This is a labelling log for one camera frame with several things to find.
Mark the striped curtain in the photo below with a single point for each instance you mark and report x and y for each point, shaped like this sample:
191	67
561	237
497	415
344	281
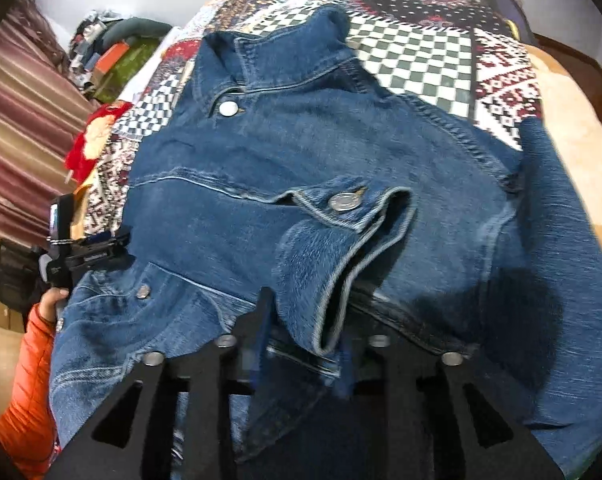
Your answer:
26	125

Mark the white printed sheet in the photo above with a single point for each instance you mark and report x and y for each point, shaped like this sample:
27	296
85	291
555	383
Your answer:
148	72

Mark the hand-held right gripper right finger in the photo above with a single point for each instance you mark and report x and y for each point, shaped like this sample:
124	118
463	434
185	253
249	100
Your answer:
377	362

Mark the black bag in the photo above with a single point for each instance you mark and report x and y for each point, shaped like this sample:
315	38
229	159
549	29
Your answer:
17	272

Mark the grey bolster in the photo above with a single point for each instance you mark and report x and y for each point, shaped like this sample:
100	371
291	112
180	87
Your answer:
136	30

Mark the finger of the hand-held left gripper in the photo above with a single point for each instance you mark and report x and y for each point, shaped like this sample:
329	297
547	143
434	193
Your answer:
98	254

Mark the person's left forearm orange sleeve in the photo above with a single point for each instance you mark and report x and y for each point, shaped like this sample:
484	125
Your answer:
28	400

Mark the orange box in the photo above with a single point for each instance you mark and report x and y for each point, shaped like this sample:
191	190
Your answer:
113	56

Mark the red yellow plush cushion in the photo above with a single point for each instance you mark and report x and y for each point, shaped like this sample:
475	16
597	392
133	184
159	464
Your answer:
93	137

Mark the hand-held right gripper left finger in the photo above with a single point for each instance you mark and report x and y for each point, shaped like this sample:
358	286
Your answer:
259	320

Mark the purple-grey cloth on furniture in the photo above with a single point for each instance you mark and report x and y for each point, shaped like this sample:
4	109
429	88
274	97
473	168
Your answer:
506	7

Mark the blue denim jacket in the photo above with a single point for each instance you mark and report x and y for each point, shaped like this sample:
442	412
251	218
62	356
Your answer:
306	220

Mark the person's left hand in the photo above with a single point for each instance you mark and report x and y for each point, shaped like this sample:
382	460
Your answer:
52	305

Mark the beige blanket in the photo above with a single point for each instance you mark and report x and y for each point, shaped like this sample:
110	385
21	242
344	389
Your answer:
576	125

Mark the pile of mixed clothes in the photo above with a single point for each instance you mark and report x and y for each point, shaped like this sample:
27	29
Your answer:
93	35

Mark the green cloth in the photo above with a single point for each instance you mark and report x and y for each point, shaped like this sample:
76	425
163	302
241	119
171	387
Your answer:
131	67

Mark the patchwork printed quilt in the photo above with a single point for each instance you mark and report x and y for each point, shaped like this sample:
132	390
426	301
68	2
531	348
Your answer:
421	55

